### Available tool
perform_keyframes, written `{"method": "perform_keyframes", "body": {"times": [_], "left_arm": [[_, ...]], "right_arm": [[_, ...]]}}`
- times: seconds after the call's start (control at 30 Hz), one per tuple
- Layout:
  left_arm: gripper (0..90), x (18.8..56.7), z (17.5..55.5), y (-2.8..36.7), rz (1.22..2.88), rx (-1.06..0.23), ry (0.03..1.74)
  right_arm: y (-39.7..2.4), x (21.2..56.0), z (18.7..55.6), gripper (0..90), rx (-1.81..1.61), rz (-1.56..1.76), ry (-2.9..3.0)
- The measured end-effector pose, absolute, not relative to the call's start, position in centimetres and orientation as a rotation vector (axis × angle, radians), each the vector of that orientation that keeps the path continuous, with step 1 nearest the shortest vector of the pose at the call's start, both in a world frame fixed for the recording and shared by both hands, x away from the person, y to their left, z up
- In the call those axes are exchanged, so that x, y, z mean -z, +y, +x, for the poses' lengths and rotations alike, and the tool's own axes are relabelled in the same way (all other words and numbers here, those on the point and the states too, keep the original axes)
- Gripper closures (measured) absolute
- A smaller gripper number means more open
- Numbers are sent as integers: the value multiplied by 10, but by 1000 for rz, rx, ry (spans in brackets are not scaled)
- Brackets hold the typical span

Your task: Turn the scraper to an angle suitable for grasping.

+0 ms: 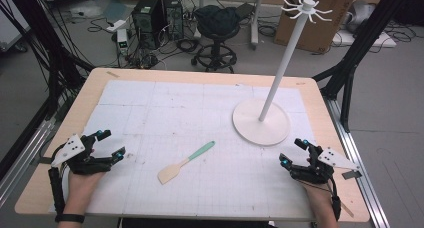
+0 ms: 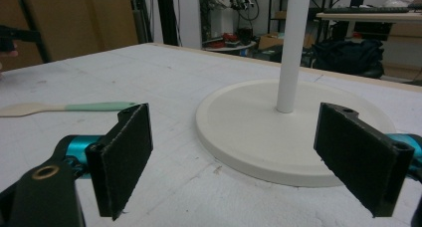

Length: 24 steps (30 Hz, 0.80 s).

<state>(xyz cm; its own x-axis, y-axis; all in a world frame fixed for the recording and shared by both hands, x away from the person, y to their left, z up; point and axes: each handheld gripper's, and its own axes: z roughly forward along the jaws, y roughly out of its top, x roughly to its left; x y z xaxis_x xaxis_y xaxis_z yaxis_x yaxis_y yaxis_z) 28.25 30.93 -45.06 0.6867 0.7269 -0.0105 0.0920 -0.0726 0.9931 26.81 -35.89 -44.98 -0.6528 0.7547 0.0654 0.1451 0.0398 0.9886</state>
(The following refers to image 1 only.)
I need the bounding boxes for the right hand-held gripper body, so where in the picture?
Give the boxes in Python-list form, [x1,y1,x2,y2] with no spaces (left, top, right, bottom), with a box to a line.
[288,143,362,185]

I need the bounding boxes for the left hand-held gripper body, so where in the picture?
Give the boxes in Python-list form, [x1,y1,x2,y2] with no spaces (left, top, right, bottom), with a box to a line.
[50,133,115,176]

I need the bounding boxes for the green-handled wooden spatula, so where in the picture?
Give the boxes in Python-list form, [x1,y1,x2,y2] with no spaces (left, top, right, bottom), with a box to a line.
[157,140,216,186]

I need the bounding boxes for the white hook rack stand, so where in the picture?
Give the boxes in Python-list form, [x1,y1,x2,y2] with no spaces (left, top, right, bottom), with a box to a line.
[231,0,334,147]

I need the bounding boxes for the person's left hand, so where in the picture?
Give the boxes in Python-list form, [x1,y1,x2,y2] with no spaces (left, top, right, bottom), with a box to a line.
[60,167,105,216]

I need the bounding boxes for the person's right hand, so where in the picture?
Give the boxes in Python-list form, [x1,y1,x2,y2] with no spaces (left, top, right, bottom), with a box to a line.
[300,179,335,217]

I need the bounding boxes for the black tape piece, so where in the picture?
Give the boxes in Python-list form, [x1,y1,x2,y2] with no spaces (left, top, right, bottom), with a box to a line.
[341,170,363,181]

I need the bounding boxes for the tan tape strip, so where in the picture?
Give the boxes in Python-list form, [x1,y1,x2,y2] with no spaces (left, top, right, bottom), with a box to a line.
[339,201,355,219]

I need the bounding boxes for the black wristband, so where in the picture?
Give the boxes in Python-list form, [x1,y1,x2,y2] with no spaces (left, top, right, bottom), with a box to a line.
[54,213,86,224]

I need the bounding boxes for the wooden table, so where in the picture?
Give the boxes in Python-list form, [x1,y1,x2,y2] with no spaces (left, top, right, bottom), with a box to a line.
[14,67,371,223]

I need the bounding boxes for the white grid mat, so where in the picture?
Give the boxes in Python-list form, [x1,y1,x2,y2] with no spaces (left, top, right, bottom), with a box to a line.
[48,79,318,220]

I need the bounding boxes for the small device with green display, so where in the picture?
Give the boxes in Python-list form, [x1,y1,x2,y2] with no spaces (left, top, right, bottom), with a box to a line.
[116,28,130,56]

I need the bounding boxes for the person's dark clothing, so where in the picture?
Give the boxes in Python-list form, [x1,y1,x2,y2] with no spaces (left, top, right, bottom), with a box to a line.
[117,217,278,228]

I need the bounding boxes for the white power strip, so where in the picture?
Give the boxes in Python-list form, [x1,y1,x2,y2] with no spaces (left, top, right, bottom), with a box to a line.
[105,19,128,34]

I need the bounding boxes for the large black computer tower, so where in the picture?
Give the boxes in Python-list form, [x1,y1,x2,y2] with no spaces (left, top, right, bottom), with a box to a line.
[131,0,167,51]

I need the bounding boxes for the large cardboard box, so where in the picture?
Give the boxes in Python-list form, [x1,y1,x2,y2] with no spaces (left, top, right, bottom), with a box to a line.
[273,0,362,54]

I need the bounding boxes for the black swivel stool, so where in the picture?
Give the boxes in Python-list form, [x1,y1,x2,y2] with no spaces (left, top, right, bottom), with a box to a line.
[191,23,242,74]

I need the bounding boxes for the white flat board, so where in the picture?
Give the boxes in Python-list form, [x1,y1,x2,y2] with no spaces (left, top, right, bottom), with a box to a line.
[331,29,398,49]

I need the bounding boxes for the slim black computer tower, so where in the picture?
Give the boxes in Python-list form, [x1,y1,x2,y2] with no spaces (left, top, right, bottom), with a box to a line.
[162,0,185,42]

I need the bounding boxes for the dark cloth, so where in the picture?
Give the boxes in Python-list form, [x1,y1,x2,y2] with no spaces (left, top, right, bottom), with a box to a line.
[193,4,242,38]

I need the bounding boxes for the thin black cable with plug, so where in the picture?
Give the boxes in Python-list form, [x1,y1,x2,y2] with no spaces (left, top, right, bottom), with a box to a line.
[304,176,343,222]

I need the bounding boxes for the aluminium rail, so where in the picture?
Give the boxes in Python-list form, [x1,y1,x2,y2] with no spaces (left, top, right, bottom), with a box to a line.
[322,97,392,228]
[0,116,58,207]

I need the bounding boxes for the black frame stand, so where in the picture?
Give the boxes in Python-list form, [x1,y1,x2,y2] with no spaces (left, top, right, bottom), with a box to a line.
[0,0,96,122]
[312,0,416,134]

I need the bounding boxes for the coiled black floor cable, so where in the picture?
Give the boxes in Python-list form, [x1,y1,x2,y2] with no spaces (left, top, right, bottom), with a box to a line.
[175,37,200,54]

